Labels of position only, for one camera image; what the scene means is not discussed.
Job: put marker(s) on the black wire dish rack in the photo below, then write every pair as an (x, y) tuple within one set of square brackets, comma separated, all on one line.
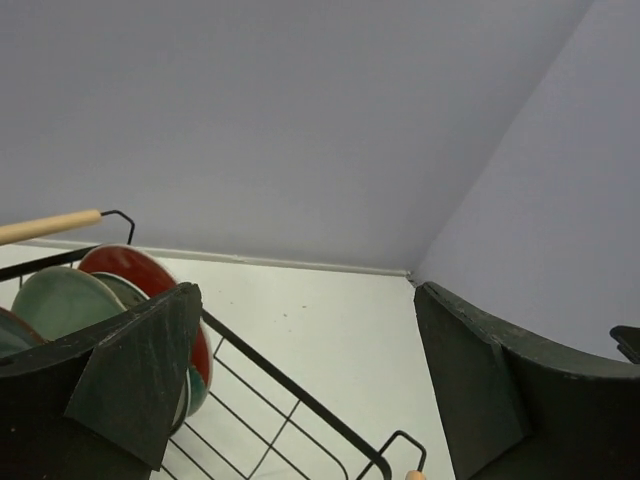
[(257, 423)]

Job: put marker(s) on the dark teal speckled plate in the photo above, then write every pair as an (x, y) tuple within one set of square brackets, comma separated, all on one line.
[(16, 335)]

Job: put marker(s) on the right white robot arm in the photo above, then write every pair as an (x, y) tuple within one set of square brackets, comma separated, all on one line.
[(628, 341)]

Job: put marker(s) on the white orange sunburst plate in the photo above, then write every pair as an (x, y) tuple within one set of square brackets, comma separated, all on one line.
[(128, 293)]

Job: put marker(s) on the red and teal floral plate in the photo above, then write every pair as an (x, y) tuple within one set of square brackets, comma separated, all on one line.
[(151, 277)]

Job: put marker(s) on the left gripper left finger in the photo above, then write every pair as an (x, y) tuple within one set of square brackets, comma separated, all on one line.
[(100, 403)]

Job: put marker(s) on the light green flower plate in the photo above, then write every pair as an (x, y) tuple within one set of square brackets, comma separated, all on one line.
[(58, 301)]

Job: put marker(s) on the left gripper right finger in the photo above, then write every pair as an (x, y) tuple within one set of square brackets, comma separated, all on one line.
[(515, 405)]

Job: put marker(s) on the small blue patterned dish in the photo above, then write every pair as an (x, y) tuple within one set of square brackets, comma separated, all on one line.
[(197, 389)]

